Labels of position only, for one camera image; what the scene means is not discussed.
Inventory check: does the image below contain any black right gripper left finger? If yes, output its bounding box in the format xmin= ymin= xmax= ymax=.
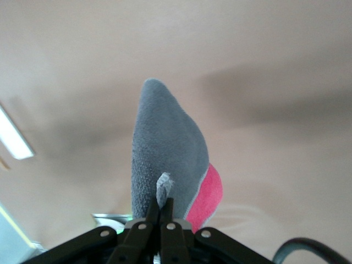
xmin=23 ymin=197 xmax=161 ymax=264

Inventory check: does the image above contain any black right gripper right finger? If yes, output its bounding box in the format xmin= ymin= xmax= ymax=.
xmin=160 ymin=197 xmax=273 ymax=264

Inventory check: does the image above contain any grey and pink towel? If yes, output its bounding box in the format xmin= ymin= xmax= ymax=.
xmin=130 ymin=78 xmax=223 ymax=234

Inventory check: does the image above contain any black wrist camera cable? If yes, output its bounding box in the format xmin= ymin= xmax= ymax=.
xmin=272 ymin=237 xmax=352 ymax=264

